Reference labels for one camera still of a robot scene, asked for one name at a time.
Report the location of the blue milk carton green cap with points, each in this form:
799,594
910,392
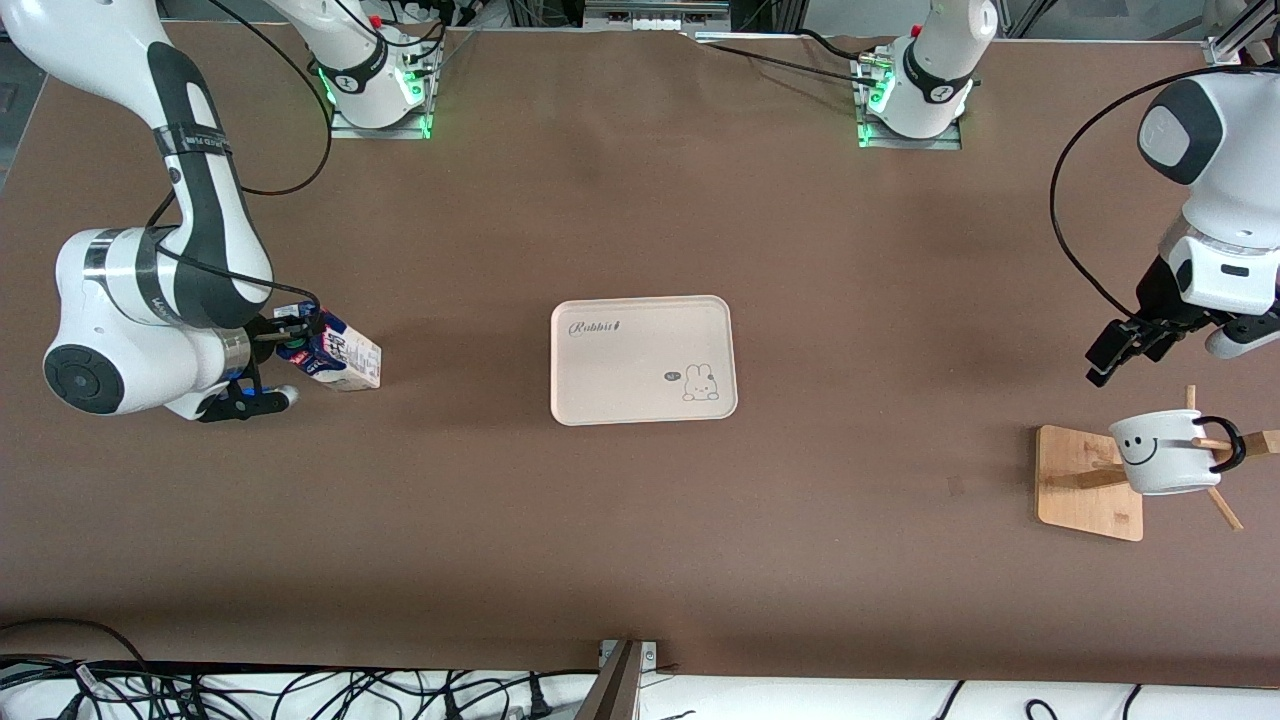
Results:
350,360

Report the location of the wooden mug stand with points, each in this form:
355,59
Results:
1085,500

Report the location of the silver table edge bracket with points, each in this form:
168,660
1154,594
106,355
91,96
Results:
648,655

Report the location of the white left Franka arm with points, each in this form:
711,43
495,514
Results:
1225,200

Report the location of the aluminium profile corner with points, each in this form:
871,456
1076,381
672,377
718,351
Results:
1230,48

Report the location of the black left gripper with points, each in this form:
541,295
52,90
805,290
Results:
1158,304

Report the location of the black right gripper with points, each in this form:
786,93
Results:
266,338

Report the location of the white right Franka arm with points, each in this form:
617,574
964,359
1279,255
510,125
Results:
110,290

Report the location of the black power plug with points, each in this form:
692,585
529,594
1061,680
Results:
538,700

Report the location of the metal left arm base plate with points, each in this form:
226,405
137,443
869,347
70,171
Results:
910,143

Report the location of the beige rabbit print tray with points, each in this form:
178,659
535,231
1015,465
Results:
640,360

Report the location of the grey camera stand post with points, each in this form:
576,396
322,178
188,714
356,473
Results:
612,690

